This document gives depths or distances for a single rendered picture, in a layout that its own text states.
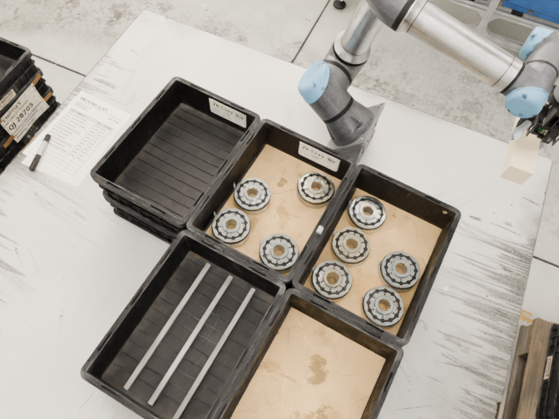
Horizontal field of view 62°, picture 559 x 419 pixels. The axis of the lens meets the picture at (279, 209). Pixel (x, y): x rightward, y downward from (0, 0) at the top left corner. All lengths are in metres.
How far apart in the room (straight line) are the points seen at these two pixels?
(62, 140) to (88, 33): 1.46
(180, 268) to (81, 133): 0.66
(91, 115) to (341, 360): 1.13
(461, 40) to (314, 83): 0.47
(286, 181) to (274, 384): 0.55
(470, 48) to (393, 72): 1.76
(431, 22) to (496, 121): 1.77
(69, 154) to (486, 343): 1.38
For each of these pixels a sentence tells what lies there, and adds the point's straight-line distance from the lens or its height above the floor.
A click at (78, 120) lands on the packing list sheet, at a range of 1.73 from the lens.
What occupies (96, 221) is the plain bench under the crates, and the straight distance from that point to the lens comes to 1.51.
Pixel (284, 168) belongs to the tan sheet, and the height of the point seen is 0.83.
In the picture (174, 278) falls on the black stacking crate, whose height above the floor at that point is 0.83.
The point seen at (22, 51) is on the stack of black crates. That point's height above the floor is 0.58.
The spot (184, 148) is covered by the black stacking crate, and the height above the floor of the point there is 0.83.
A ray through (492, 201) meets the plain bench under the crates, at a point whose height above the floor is 0.70.
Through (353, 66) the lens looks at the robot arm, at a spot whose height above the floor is 0.95.
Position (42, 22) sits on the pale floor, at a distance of 3.24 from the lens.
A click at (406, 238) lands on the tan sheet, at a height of 0.83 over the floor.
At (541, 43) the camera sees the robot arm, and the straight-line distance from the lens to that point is 1.23.
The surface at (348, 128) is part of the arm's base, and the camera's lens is 1.46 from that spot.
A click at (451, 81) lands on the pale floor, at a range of 2.92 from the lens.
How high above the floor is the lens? 1.99
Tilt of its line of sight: 63 degrees down
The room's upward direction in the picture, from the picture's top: 5 degrees clockwise
